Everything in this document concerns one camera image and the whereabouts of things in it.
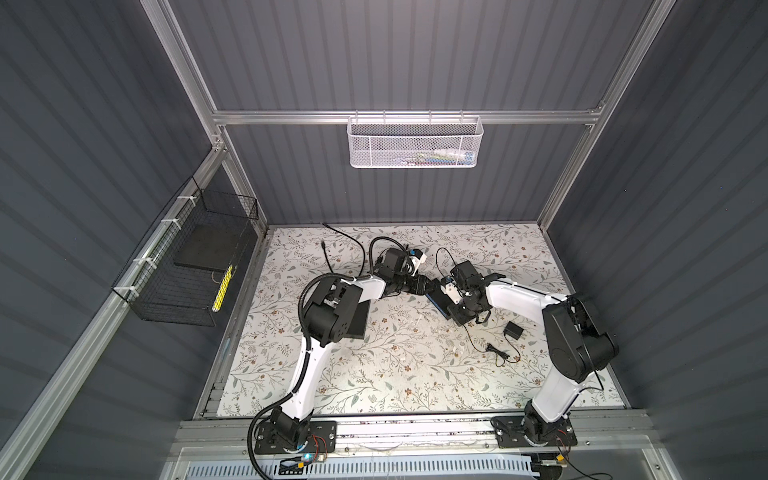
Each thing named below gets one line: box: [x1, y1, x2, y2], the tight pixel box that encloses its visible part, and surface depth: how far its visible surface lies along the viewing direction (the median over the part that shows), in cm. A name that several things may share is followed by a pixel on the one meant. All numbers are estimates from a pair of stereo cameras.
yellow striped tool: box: [212, 264, 233, 312], surface depth 70 cm
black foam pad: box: [173, 223, 248, 272], surface depth 77 cm
